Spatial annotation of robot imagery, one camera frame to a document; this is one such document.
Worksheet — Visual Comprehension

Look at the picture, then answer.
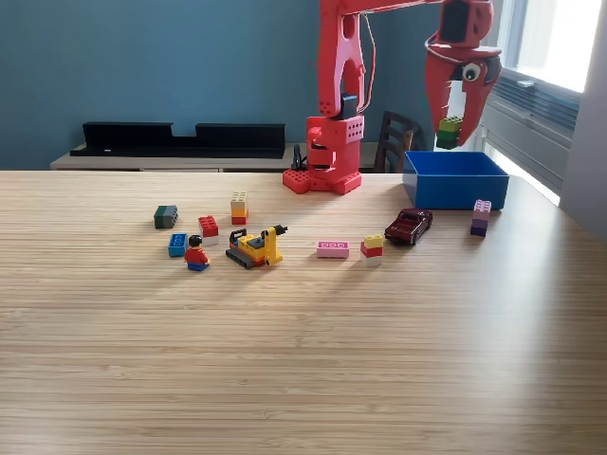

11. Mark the dark green grey brick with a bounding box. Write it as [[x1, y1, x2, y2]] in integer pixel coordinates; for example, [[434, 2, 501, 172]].
[[153, 205, 179, 230]]

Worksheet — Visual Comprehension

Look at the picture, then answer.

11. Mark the grey window vent unit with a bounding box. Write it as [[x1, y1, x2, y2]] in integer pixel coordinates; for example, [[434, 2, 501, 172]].
[[478, 65, 582, 191]]

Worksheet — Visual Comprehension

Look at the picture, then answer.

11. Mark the pink purple brick stack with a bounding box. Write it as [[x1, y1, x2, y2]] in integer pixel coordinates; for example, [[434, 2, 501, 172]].
[[469, 199, 492, 237]]

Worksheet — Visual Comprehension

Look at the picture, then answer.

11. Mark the dark red toy car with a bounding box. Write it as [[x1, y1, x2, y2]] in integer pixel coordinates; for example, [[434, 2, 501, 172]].
[[384, 208, 433, 246]]

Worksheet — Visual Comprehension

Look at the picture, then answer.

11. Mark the blue brick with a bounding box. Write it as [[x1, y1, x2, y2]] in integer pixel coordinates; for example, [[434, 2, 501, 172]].
[[167, 232, 190, 259]]

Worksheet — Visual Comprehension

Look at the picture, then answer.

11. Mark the yellow red white brick stack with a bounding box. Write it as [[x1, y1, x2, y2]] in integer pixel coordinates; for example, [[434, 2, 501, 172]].
[[359, 233, 384, 267]]

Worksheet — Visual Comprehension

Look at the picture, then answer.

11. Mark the pink flat brick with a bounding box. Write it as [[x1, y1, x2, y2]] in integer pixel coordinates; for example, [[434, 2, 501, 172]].
[[316, 241, 351, 260]]

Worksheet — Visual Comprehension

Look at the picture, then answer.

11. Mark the blue plastic bin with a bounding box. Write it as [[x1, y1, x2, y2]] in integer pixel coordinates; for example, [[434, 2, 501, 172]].
[[402, 151, 510, 211]]

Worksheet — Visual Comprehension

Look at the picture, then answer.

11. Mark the window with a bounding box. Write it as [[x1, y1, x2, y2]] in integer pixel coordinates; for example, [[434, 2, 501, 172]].
[[492, 0, 603, 94]]

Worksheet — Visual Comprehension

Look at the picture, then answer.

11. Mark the green brick stack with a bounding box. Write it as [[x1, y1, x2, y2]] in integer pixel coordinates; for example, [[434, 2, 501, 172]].
[[435, 116, 465, 151]]

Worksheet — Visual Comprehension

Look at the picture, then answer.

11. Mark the toy figure red shirt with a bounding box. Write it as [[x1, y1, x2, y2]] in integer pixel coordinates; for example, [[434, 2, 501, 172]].
[[183, 234, 212, 273]]

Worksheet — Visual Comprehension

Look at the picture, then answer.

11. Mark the tan yellow red brick stack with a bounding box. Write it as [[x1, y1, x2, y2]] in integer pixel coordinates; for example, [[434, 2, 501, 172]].
[[230, 191, 249, 226]]

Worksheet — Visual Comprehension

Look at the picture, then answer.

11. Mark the dark wooden chair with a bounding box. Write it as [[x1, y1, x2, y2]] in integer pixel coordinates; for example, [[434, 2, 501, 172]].
[[373, 110, 422, 174]]

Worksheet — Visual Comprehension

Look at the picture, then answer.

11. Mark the yellow toy digger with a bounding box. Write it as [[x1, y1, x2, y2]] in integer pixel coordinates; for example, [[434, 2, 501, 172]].
[[225, 225, 289, 271]]

